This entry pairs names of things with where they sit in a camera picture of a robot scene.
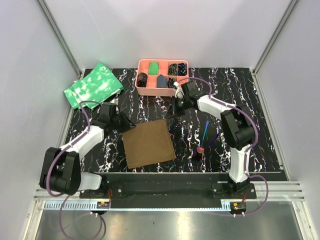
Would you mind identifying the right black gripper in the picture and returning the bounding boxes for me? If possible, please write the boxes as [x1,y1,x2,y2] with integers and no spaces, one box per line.
[164,95,190,120]

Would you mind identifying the brown cloth napkin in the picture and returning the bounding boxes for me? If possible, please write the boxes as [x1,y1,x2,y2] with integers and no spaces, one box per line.
[122,119,176,169]

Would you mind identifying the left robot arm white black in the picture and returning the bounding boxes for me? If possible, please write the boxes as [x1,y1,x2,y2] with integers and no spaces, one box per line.
[39,102,136,198]

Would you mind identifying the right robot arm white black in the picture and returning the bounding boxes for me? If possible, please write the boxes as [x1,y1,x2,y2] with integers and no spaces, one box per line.
[165,81,258,199]

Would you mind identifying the black patterned rolled cloth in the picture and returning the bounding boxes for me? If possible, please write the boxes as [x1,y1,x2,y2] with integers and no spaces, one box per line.
[167,77,177,89]

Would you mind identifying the blue grey rolled cloth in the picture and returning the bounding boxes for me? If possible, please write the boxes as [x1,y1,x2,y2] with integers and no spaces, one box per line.
[156,74,167,88]

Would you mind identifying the pink compartment tray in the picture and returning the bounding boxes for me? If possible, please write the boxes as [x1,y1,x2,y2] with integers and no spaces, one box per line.
[135,59,189,97]

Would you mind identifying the black blue rolled cloth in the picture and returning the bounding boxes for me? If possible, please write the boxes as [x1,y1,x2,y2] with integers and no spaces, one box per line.
[177,62,188,76]

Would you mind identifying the black multicolour rolled cloth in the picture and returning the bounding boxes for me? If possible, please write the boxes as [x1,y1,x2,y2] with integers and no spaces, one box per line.
[167,63,178,76]

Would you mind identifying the dark brown rolled cloth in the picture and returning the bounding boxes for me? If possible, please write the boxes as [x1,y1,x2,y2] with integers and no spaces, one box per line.
[136,72,148,88]

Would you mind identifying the green rolled cloth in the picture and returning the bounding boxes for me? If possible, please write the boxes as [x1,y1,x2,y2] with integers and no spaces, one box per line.
[148,61,159,75]

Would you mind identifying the green white patterned cloth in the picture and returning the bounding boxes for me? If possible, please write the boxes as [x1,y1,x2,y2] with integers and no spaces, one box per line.
[64,62,124,109]

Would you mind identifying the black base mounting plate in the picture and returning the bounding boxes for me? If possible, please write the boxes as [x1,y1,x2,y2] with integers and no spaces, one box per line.
[80,173,257,211]

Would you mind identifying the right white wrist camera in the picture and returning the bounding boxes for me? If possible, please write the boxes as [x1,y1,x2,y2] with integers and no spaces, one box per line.
[173,81,184,99]

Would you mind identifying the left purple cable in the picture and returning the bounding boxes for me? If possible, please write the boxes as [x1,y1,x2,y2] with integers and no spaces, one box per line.
[44,100,107,240]

